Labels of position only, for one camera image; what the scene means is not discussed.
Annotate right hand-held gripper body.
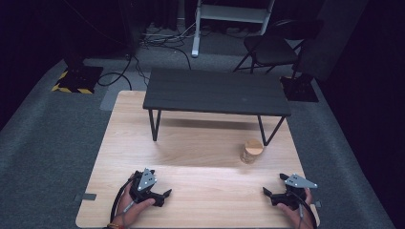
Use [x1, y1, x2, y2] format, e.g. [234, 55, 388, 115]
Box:
[270, 173, 319, 211]

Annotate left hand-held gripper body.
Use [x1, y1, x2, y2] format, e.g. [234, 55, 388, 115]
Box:
[128, 168, 166, 208]

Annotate person's left hand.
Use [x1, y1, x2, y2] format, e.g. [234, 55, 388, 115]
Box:
[112, 182, 157, 228]

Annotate person's right hand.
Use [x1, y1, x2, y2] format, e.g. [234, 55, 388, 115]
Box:
[276, 187, 316, 229]

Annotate small wooden cylinder block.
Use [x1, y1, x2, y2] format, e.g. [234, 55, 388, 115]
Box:
[240, 138, 265, 165]

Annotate small black shelf table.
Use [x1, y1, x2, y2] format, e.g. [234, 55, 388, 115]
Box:
[142, 67, 292, 147]

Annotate black folding chair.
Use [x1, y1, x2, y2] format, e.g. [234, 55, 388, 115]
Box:
[233, 18, 325, 76]

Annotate grey curtain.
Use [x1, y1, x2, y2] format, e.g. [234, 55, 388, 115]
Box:
[300, 0, 371, 82]

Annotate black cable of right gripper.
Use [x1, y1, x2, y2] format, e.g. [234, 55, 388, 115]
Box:
[288, 190, 320, 229]

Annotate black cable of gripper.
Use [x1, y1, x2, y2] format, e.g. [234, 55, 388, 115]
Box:
[288, 190, 320, 229]
[109, 176, 139, 224]

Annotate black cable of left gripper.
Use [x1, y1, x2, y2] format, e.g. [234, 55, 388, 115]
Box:
[109, 176, 139, 224]

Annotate black stand base plate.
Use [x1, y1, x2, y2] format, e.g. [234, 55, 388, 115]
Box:
[279, 75, 320, 104]

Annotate black floor cable loop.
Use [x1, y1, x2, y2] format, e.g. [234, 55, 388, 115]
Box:
[96, 52, 134, 92]

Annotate black base plate yellow stripes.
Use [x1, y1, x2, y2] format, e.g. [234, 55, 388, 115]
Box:
[51, 65, 105, 95]

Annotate bundle of floor cables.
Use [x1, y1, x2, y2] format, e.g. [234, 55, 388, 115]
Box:
[133, 21, 204, 84]

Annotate white metal stand frame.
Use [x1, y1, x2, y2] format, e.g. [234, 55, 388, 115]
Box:
[190, 0, 277, 58]

